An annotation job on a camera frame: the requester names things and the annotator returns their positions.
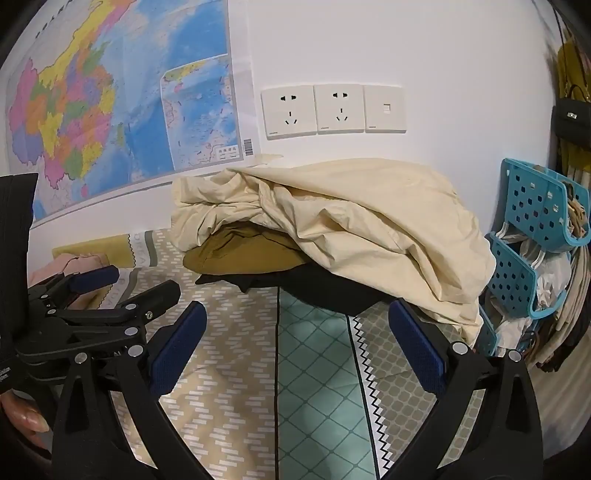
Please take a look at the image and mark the patterned bed sheet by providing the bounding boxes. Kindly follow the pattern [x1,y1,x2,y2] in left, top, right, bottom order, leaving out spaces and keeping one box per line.
[28,228,499,480]

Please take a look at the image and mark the black handbag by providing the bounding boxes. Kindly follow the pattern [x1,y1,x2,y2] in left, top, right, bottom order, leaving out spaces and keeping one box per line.
[551,85,591,148]

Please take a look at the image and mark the light pink folded garment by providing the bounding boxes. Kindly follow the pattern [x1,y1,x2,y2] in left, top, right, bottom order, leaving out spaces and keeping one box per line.
[28,253,109,311]

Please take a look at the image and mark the olive green garment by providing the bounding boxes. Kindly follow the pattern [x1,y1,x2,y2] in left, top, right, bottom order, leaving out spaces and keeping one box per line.
[183,223,308,278]

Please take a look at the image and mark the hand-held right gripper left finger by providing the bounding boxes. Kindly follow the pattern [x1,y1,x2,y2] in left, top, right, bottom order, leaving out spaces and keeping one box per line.
[51,300,208,480]

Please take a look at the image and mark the white wall data plate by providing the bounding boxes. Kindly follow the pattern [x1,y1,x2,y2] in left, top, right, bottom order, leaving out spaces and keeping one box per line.
[364,84,406,133]

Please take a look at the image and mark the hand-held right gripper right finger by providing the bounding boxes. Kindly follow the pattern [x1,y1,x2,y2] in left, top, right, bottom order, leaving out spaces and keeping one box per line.
[388,299,543,480]

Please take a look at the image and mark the colourful wall map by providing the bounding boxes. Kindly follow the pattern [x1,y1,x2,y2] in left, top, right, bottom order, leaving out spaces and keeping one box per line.
[7,0,262,227]

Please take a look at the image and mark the cream large garment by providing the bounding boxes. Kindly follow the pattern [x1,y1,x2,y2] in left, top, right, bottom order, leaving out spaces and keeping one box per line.
[170,158,497,347]

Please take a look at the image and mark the white wall socket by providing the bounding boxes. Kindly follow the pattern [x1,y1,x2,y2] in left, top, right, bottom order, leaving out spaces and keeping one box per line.
[261,85,317,140]
[314,84,366,134]

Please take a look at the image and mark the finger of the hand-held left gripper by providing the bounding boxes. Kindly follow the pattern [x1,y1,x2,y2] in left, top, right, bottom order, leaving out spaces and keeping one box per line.
[28,265,121,315]
[18,279,182,361]

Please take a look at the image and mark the black garment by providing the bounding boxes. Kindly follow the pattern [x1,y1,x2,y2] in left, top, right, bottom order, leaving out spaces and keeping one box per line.
[195,265,398,317]

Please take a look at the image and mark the person's left hand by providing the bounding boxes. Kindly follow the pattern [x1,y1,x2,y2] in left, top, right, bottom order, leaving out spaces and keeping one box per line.
[0,390,51,446]

